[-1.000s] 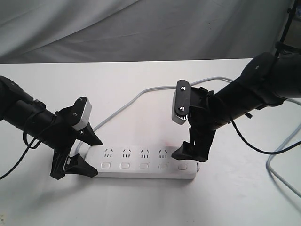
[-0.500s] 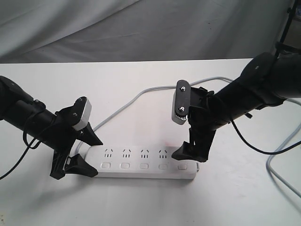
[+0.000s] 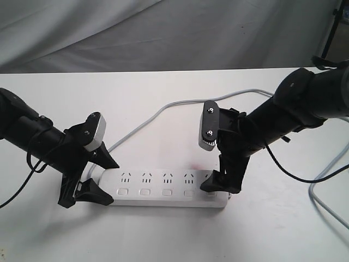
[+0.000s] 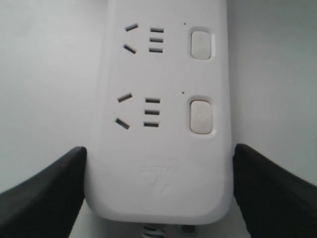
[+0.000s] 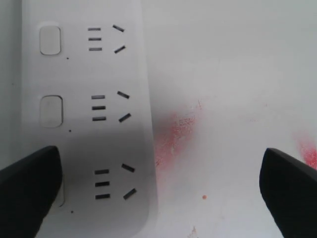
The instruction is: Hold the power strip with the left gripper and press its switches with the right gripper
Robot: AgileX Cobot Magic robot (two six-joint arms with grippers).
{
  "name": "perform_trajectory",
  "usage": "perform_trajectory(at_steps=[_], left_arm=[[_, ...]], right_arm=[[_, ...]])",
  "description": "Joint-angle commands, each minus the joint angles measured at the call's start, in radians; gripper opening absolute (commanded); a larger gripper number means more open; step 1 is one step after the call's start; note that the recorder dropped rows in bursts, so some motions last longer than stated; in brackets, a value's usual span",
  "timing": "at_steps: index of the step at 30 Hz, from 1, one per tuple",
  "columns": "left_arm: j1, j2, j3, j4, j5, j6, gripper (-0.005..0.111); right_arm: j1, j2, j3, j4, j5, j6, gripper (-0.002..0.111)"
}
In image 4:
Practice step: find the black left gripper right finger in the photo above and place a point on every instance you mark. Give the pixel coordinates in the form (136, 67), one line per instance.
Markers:
(274, 202)

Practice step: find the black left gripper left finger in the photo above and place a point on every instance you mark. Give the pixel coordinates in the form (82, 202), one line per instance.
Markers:
(47, 204)

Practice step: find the white five-outlet power strip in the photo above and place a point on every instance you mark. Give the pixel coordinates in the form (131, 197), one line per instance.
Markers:
(160, 145)

